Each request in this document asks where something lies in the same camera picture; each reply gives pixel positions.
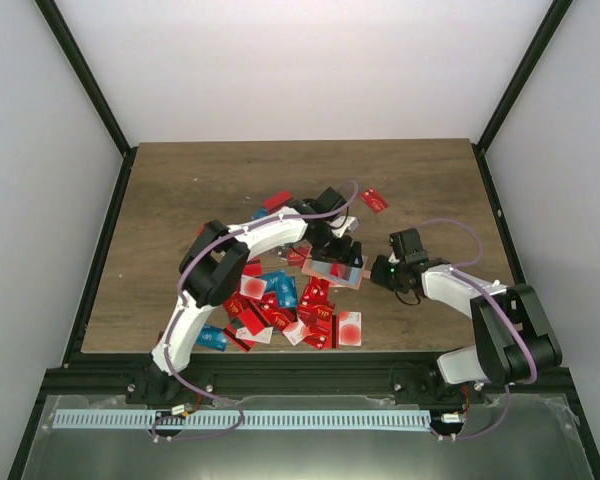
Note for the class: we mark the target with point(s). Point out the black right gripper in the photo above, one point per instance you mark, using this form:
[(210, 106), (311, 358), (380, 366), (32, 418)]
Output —
[(377, 275)]

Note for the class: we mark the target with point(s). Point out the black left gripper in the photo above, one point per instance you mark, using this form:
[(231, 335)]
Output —
[(337, 253)]

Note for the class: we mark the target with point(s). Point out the pink card holder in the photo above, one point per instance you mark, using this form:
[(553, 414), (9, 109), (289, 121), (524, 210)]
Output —
[(321, 270)]

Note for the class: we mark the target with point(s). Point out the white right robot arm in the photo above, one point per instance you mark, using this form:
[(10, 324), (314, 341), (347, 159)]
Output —
[(514, 341)]

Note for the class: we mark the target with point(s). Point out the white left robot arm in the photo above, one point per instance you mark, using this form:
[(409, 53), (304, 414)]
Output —
[(212, 269)]

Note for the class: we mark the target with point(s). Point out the red VIP card upper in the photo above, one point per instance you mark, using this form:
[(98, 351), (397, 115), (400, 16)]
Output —
[(296, 257)]

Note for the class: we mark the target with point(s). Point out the red vip card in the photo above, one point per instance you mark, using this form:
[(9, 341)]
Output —
[(296, 257), (317, 317)]

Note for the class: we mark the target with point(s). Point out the blue card in pile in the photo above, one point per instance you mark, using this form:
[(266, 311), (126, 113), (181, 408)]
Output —
[(283, 287)]

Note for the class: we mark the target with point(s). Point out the small red card far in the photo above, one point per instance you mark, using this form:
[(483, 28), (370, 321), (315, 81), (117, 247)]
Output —
[(374, 200)]

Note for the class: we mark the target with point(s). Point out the white card red circle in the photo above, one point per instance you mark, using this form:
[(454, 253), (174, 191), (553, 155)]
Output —
[(349, 329)]

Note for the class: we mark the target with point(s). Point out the white card red dot left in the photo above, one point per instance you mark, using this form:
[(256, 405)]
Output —
[(252, 287)]

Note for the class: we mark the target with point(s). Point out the blue card near edge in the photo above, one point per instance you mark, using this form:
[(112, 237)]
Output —
[(213, 338)]

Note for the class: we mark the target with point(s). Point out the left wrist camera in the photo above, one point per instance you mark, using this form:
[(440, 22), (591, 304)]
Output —
[(344, 225)]

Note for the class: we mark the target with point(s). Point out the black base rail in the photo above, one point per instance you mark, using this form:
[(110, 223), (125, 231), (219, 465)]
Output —
[(406, 377)]

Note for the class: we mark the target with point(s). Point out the black frame post right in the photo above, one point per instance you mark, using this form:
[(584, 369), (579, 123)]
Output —
[(541, 39)]

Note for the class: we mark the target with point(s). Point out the black frame post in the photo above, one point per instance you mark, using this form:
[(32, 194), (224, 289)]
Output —
[(541, 39), (61, 31)]

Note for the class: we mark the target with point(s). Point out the light blue slotted cable duct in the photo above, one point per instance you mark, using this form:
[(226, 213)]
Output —
[(256, 420)]

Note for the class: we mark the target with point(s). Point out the black frame post left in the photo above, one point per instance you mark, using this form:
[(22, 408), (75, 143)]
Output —
[(61, 31)]

